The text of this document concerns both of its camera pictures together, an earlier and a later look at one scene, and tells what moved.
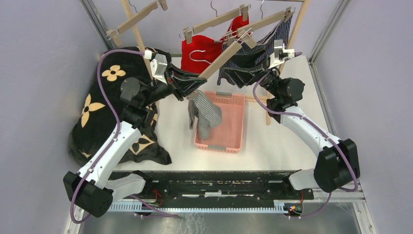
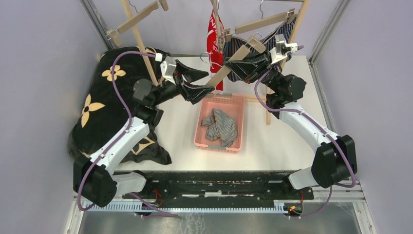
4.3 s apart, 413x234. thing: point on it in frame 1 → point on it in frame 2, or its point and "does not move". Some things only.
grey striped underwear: [207, 112] → [220, 126]
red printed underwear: [203, 50] → [216, 59]
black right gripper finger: [258, 59] does not move
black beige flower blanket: [101, 109] does not move
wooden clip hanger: [235, 40] → [256, 45]
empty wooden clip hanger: [115, 32] does not move
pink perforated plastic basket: [227, 136] does not move
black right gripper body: [271, 75] does not move
